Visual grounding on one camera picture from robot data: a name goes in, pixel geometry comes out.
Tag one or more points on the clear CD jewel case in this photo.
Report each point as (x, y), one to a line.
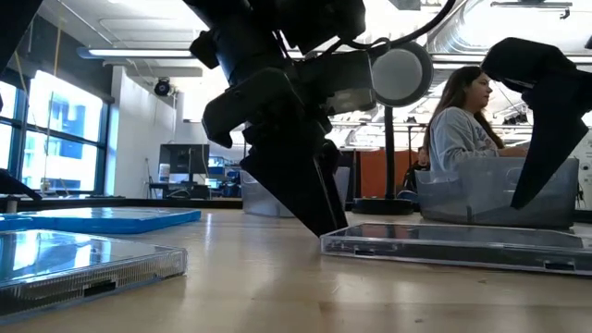
(69, 259)

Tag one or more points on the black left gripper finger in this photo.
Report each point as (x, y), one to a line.
(291, 180)
(337, 194)

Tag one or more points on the black computer monitor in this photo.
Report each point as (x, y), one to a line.
(185, 159)

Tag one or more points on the black desk lamp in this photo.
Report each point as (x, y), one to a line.
(402, 74)

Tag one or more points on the dark desk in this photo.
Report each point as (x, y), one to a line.
(180, 190)

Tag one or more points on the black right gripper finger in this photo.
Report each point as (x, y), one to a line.
(550, 139)

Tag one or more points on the large window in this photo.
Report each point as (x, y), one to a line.
(65, 111)

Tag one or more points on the blue Blu-ray case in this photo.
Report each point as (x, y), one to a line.
(16, 223)
(115, 219)

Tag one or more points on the long ceiling light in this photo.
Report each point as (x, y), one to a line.
(139, 53)

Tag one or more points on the black aluminium table frame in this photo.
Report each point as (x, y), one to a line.
(139, 203)

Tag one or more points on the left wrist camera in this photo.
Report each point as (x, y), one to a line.
(342, 83)

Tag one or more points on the black-tray CD jewel case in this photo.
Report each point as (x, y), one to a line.
(462, 252)

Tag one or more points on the orange partition panel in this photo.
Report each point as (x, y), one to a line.
(372, 173)

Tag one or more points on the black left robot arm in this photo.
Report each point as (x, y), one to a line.
(259, 32)

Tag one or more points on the person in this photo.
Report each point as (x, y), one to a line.
(455, 139)
(414, 176)

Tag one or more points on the black ceiling camera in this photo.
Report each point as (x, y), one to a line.
(162, 87)

